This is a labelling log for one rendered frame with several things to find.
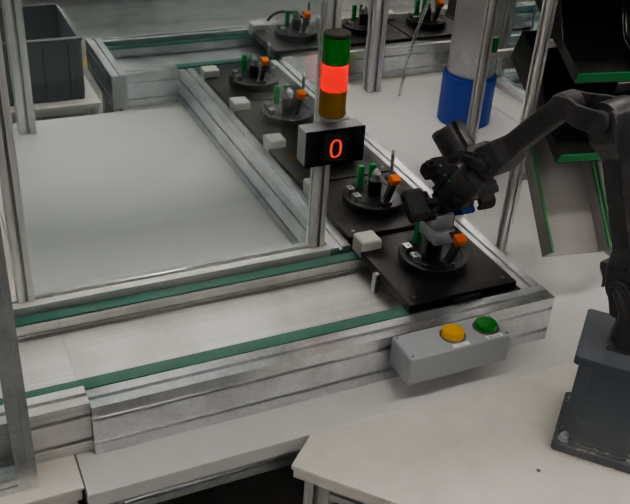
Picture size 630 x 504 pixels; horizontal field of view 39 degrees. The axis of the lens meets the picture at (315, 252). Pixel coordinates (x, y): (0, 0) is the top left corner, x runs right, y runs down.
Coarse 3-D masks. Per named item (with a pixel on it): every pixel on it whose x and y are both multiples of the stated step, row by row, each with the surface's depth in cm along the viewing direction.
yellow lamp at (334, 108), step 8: (320, 96) 162; (328, 96) 161; (336, 96) 160; (344, 96) 162; (320, 104) 163; (328, 104) 161; (336, 104) 161; (344, 104) 163; (320, 112) 163; (328, 112) 162; (336, 112) 162; (344, 112) 164
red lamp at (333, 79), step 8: (328, 72) 158; (336, 72) 158; (344, 72) 159; (320, 80) 161; (328, 80) 159; (336, 80) 159; (344, 80) 160; (320, 88) 161; (328, 88) 160; (336, 88) 160; (344, 88) 161
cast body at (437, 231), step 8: (440, 216) 171; (448, 216) 172; (424, 224) 174; (432, 224) 172; (440, 224) 172; (448, 224) 173; (424, 232) 175; (432, 232) 172; (440, 232) 171; (448, 232) 172; (432, 240) 173; (440, 240) 172; (448, 240) 173
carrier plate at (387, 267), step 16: (384, 240) 184; (400, 240) 184; (368, 256) 178; (384, 256) 179; (480, 256) 181; (384, 272) 174; (400, 272) 174; (464, 272) 176; (480, 272) 176; (496, 272) 176; (400, 288) 169; (416, 288) 170; (432, 288) 170; (448, 288) 170; (464, 288) 171; (480, 288) 171; (496, 288) 173; (512, 288) 175; (416, 304) 166; (432, 304) 167; (448, 304) 169
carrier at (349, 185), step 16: (368, 176) 200; (400, 176) 209; (336, 192) 201; (352, 192) 195; (368, 192) 196; (384, 192) 198; (400, 192) 198; (336, 208) 194; (352, 208) 193; (368, 208) 191; (384, 208) 191; (400, 208) 194; (336, 224) 189; (352, 224) 189; (368, 224) 189; (384, 224) 190; (400, 224) 190; (352, 240) 185
